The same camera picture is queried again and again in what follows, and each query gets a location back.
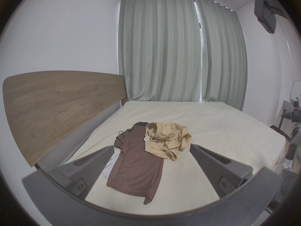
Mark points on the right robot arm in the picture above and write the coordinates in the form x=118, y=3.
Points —
x=294, y=147

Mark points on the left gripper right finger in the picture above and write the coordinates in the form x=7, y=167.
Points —
x=207, y=163

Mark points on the beige shorts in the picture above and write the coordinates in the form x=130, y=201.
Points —
x=169, y=140

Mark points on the white garment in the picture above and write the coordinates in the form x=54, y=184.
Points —
x=110, y=166

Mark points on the brown shorts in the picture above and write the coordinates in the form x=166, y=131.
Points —
x=136, y=163

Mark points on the black garment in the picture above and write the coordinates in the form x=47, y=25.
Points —
x=141, y=124

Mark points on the bed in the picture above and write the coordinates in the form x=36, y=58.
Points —
x=211, y=121

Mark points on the pale green curtain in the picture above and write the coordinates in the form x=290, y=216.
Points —
x=223, y=55
x=160, y=55

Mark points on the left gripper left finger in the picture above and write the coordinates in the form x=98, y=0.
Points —
x=96, y=161

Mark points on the round mirror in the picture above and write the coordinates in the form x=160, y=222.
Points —
x=296, y=90

